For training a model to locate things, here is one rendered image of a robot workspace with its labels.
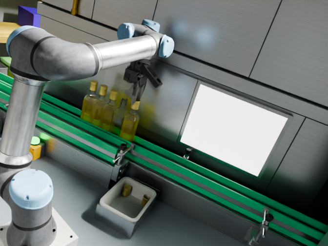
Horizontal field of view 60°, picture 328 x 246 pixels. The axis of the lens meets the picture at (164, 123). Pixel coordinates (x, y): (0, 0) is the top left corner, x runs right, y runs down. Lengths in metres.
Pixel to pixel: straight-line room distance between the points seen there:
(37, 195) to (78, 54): 0.42
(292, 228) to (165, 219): 0.53
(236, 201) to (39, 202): 0.79
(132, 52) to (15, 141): 0.45
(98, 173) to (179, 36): 0.73
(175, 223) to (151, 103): 0.57
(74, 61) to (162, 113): 0.70
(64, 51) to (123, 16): 0.70
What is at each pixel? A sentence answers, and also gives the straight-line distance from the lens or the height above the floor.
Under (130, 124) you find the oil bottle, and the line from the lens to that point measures 1.31.
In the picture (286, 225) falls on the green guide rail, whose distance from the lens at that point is 1.33.
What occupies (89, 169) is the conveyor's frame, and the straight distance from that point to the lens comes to 1.37.
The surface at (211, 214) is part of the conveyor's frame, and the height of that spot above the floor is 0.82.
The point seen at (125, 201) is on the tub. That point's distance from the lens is 1.31.
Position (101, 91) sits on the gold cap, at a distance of 1.36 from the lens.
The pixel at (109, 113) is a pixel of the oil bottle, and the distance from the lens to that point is 1.35.
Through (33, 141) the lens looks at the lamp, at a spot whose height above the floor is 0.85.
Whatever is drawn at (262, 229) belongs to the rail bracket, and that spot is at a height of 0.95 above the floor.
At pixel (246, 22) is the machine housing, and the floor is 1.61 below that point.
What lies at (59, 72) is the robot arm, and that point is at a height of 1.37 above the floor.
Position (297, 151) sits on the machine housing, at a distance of 1.37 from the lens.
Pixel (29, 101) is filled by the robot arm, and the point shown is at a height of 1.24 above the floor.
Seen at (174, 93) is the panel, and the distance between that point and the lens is 1.34.
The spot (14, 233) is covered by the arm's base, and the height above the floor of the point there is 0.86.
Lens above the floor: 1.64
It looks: 25 degrees down
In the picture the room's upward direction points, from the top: 18 degrees clockwise
